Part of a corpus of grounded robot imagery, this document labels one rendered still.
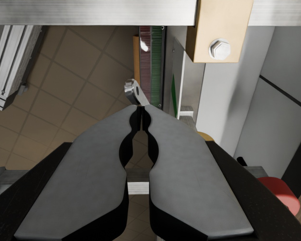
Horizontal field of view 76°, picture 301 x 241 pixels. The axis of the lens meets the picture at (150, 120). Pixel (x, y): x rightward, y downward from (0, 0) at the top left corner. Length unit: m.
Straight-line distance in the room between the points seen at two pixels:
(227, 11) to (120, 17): 0.10
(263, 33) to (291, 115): 0.18
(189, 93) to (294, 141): 0.21
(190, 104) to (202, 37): 0.23
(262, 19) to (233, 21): 0.03
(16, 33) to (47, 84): 0.39
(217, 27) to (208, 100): 0.32
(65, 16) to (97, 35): 0.88
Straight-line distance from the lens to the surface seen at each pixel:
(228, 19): 0.22
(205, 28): 0.21
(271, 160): 0.51
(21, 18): 0.25
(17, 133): 1.58
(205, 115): 0.54
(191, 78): 0.40
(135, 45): 1.02
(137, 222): 2.17
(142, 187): 0.33
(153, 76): 0.38
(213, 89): 0.51
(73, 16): 0.23
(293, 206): 0.35
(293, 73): 0.46
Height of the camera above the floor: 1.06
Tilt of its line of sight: 57 degrees down
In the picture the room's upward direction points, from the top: 178 degrees clockwise
